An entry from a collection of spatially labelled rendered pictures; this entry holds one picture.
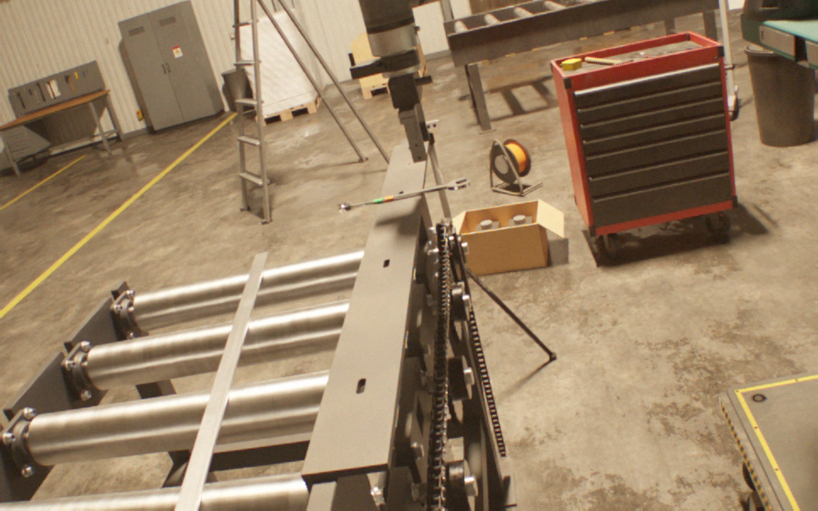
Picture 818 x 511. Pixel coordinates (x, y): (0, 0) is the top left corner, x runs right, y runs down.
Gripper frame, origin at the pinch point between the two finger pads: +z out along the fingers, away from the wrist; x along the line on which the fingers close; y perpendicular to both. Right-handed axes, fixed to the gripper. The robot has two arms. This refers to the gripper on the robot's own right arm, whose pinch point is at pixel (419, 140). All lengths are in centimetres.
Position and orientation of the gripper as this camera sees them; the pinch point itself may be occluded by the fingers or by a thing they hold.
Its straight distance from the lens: 134.2
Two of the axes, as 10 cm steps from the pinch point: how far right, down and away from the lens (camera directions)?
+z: 2.5, 9.0, 3.7
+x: 0.8, -4.0, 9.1
